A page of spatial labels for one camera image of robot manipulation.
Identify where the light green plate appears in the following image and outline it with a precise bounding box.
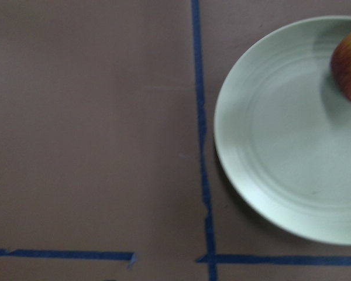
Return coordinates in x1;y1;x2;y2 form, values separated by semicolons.
214;16;351;245

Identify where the red yellow pomegranate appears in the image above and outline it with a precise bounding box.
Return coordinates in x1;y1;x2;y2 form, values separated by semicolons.
331;32;351;101

